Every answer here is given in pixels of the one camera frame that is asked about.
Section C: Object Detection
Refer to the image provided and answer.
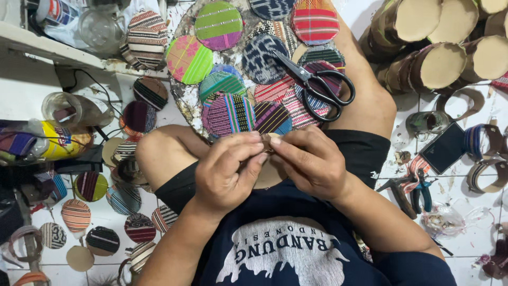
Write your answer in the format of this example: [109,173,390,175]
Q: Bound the person's right hand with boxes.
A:
[270,126,353,203]

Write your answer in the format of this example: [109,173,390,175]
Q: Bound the person's left hand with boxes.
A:
[194,131,269,218]

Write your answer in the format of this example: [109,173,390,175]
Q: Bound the brown cardboard disc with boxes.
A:
[253,133,289,190]

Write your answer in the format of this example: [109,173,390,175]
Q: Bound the black shorts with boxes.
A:
[154,129,392,216]

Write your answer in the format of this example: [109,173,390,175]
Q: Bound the person's left leg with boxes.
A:
[135,124,211,192]

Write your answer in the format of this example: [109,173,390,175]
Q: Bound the person's leg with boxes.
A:
[327,14,397,140]
[135,124,211,192]

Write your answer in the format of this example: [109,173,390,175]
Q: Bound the black scissors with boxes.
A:
[271,49,356,123]

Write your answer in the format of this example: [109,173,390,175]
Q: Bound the navy printed t-shirt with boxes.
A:
[194,178,458,286]

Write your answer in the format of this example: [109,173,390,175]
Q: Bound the person's right leg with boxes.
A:
[327,14,397,140]

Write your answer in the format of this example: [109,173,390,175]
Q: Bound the glue-stained round work board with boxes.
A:
[169,0,342,140]

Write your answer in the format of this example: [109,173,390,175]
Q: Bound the pile of woven fabric discs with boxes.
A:
[165,0,347,137]

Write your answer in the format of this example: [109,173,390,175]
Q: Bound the scattered woven fabric discs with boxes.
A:
[39,76,180,275]

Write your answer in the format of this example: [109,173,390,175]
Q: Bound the orange striped fabric strip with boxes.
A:
[400,154,432,194]

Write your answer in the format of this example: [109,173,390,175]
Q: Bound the small metal cup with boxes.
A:
[406,111,450,140]

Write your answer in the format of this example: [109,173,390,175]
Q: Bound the black phone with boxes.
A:
[419,121,470,176]

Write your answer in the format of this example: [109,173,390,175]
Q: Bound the clear crumpled plastic bag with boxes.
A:
[420,202,471,239]

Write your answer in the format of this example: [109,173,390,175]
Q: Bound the stack of striped fabric discs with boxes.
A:
[119,10,169,71]

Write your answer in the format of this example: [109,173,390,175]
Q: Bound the yellow glue can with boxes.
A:
[39,121,94,160]

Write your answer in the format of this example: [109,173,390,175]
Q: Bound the beige woven fabric band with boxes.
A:
[467,158,508,194]

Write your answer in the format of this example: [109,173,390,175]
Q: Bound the blue striped fabric band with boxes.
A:
[464,123,505,160]

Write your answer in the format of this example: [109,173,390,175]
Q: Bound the clear plastic cup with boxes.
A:
[41,92,116,128]

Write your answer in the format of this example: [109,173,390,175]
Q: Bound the heap of round cardboard boxes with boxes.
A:
[358,0,508,96]

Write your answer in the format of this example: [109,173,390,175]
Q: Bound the clear glass jar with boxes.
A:
[77,7,125,55]

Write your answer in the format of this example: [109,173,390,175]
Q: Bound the dark purple fabric piece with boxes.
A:
[481,238,508,279]

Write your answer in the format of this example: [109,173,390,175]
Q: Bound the plastic bottle with fabric scraps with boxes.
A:
[0,118,50,164]

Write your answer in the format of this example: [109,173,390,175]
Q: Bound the pink fabric band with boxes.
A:
[7,225,43,263]

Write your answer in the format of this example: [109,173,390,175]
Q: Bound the orange fabric band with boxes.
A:
[12,271,51,286]

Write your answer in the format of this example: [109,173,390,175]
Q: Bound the white low shelf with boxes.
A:
[0,0,169,80]

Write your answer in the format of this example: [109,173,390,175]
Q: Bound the plastic bag with can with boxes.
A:
[35,0,86,42]

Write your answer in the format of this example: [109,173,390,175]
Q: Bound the brown-handled tool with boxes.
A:
[376,176,418,220]

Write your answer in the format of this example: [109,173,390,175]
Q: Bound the blue-handled pliers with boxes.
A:
[410,170,439,215]

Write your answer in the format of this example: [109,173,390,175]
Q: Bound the black cable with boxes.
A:
[63,68,128,144]

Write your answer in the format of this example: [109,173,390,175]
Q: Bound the brown cardboard strip ring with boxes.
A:
[436,87,486,122]

